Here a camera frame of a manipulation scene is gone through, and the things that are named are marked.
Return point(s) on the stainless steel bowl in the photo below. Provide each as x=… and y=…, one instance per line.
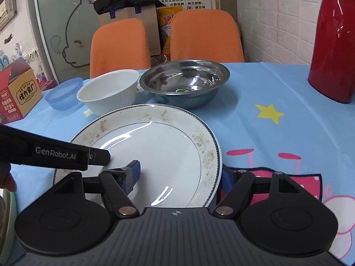
x=188, y=101

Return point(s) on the white air conditioner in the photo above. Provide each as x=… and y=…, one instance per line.
x=7, y=13

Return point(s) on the white ribbed bowl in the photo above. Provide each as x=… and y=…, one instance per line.
x=111, y=102

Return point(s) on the red thermos jug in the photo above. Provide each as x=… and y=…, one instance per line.
x=332, y=47

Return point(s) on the person's left hand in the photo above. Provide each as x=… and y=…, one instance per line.
x=7, y=180

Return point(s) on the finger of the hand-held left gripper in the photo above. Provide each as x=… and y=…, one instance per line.
x=99, y=157

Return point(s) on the brown cardboard box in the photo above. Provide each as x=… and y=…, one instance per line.
x=145, y=22

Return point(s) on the black cloth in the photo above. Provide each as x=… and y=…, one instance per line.
x=124, y=1

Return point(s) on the orange chair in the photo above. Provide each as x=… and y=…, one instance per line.
x=119, y=47
x=205, y=36

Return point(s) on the glass board with cartoon drawing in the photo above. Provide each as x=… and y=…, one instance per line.
x=63, y=19

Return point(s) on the blue plastic bowl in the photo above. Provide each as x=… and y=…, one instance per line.
x=61, y=99

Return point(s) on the white patterned-rim plate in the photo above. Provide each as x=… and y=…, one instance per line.
x=166, y=149

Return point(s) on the yellow snack bag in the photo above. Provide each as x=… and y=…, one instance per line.
x=165, y=23

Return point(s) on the orange printed carton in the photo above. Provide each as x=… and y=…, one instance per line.
x=25, y=94

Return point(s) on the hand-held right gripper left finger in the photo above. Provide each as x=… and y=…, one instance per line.
x=135, y=172

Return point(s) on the blue printed tablecloth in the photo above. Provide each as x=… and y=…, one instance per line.
x=263, y=144

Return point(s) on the pale green object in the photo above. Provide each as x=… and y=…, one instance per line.
x=7, y=221

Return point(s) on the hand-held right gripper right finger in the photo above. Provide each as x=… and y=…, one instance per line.
x=225, y=184

